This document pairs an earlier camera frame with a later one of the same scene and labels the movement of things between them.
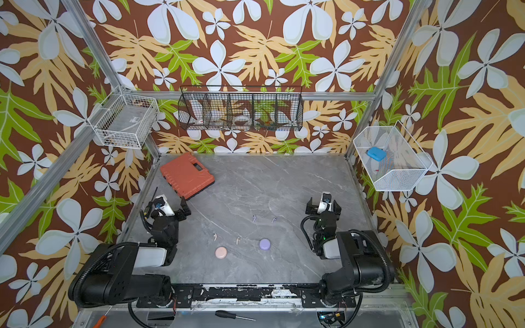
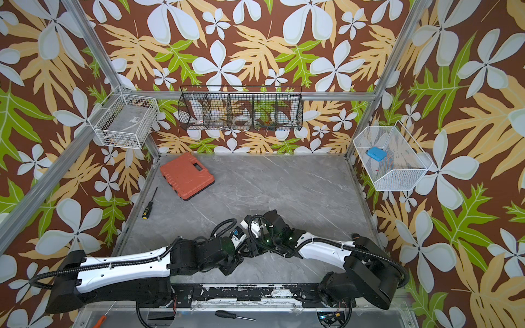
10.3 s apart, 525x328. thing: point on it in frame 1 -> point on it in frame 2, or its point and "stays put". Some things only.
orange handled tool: (102, 320) stays put
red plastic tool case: (186, 175) stays put
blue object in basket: (377, 153) stays put
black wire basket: (240, 108) stays put
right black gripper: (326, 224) -> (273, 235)
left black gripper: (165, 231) -> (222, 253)
